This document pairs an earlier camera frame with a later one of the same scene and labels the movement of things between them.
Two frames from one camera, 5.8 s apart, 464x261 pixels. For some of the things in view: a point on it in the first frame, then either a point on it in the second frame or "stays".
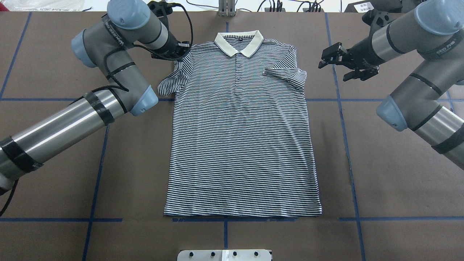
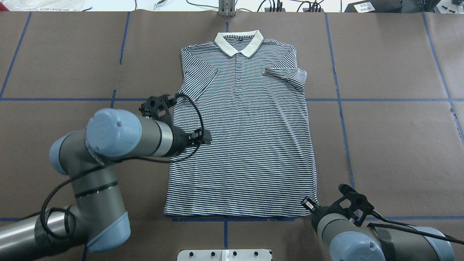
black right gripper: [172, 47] -> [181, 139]
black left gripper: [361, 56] -> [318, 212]
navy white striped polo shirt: [240, 144] stays
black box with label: [390, 5] stays
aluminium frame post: [226, 8] stays
